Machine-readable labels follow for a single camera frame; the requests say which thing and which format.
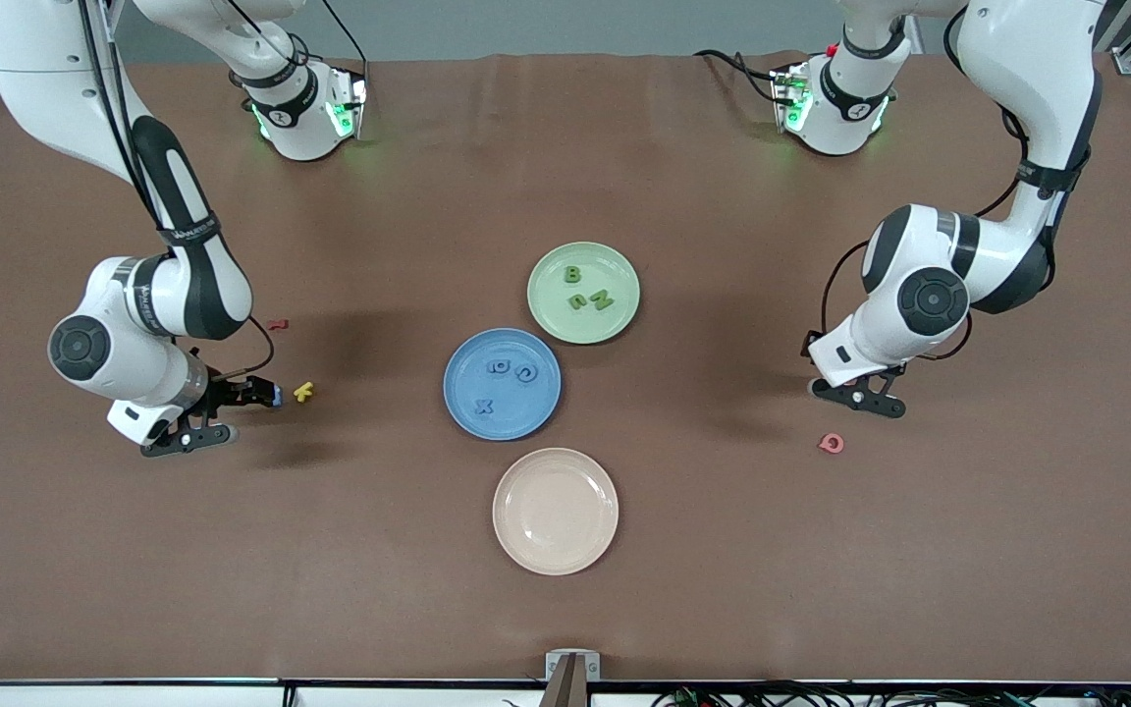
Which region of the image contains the brown table cover sheet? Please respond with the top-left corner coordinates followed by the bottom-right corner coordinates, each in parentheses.
top-left (0, 49), bottom-right (1131, 683)

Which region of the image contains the green plate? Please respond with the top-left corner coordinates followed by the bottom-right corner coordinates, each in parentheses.
top-left (526, 241), bottom-right (642, 346)

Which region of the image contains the blue plate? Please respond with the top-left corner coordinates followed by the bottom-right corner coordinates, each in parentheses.
top-left (443, 327), bottom-right (564, 442)

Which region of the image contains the beige plate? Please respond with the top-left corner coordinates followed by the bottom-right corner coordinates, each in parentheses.
top-left (492, 447), bottom-right (620, 576)

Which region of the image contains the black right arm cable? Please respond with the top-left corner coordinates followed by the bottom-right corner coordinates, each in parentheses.
top-left (80, 0), bottom-right (277, 381)

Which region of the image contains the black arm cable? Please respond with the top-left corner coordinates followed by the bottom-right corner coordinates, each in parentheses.
top-left (80, 0), bottom-right (277, 381)
top-left (818, 10), bottom-right (1033, 359)

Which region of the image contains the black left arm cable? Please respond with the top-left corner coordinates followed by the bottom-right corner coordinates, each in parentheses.
top-left (818, 10), bottom-right (1033, 359)

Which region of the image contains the white table frame rail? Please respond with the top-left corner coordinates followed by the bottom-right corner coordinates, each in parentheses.
top-left (0, 678), bottom-right (1131, 707)

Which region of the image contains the black left base cable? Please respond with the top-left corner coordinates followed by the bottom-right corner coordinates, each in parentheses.
top-left (693, 47), bottom-right (782, 104)

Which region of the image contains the black base cable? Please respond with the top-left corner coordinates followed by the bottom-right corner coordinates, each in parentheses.
top-left (318, 0), bottom-right (370, 68)
top-left (693, 47), bottom-right (782, 104)

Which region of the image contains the black cable bundle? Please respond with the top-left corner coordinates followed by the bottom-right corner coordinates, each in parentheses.
top-left (649, 673), bottom-right (1131, 707)

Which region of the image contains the black right base cable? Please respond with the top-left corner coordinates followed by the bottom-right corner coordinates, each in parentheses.
top-left (318, 0), bottom-right (370, 68)

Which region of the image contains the grey metal bracket with post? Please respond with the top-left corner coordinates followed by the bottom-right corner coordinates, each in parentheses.
top-left (541, 648), bottom-right (602, 707)

